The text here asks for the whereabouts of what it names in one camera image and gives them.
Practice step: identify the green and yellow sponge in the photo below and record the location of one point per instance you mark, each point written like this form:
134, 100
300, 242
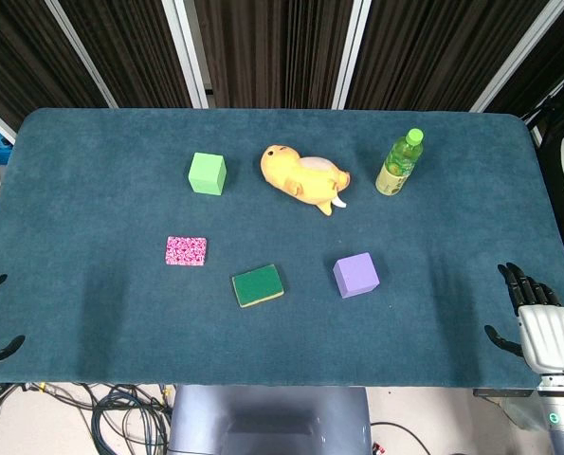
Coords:
257, 284

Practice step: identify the purple foam cube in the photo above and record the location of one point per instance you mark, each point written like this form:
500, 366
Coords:
355, 275

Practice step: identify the green tea bottle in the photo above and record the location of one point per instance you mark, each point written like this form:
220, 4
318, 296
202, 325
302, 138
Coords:
397, 166

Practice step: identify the dark pleated curtain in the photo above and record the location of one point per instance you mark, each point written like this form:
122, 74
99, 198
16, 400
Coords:
281, 47

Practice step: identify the teal velvet table cloth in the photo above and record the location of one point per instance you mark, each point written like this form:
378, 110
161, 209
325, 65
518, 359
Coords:
120, 322

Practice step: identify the yellow plush toy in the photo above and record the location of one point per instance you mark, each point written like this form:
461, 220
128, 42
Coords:
291, 170

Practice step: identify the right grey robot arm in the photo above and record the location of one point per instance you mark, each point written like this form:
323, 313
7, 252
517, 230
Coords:
563, 426

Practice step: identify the black flat box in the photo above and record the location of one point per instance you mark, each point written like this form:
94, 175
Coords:
502, 392

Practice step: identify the pink patterned sponge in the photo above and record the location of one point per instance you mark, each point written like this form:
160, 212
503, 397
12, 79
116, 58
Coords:
187, 251

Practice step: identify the green foam cube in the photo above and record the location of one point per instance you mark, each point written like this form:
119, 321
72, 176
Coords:
205, 173

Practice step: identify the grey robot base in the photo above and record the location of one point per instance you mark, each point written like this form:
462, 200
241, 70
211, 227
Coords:
262, 407

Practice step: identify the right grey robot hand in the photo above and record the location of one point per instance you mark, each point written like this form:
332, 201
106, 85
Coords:
547, 336

